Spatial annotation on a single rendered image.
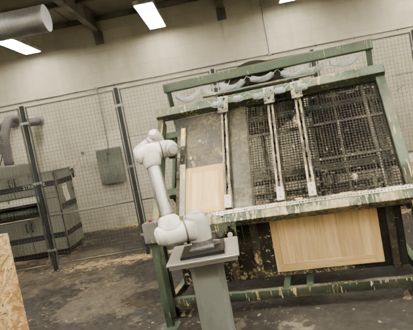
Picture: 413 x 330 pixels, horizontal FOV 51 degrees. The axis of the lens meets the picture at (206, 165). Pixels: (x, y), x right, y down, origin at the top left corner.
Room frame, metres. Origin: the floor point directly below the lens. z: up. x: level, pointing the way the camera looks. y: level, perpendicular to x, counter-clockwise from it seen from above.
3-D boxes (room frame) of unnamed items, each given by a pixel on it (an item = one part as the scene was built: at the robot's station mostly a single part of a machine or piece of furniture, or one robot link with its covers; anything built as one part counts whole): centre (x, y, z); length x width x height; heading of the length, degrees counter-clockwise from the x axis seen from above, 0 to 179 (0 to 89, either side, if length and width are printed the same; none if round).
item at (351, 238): (3.65, -0.89, 0.53); 0.90 x 0.02 x 0.55; 76
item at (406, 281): (4.18, -0.66, 0.41); 2.20 x 1.38 x 0.83; 76
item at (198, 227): (3.07, 0.15, 0.94); 0.18 x 0.16 x 0.22; 105
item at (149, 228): (3.61, 0.55, 0.84); 0.12 x 0.12 x 0.18; 76
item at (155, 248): (3.61, 0.55, 0.38); 0.06 x 0.06 x 0.75; 76
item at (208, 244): (3.07, 0.11, 0.80); 0.22 x 0.18 x 0.06; 83
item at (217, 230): (3.57, 0.11, 0.69); 0.50 x 0.14 x 0.24; 76
